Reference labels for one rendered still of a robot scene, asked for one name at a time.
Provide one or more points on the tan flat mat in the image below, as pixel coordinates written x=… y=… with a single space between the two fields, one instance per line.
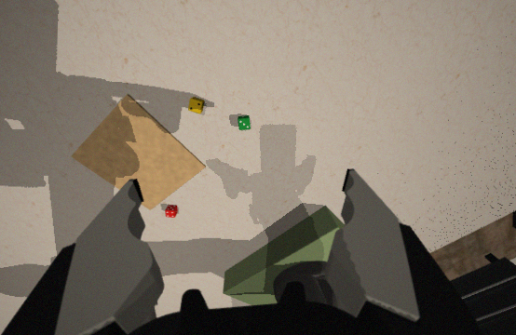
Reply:
x=131 y=144

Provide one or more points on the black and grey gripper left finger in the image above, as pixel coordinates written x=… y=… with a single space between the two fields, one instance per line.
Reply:
x=106 y=283

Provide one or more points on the yellow die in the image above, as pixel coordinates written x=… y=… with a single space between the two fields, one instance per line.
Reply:
x=196 y=105

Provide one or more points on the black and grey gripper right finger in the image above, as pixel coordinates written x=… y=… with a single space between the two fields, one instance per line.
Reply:
x=381 y=272

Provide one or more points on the red die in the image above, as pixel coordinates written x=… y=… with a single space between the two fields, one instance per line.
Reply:
x=171 y=211

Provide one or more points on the green die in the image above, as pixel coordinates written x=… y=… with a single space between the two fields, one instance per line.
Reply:
x=244 y=122

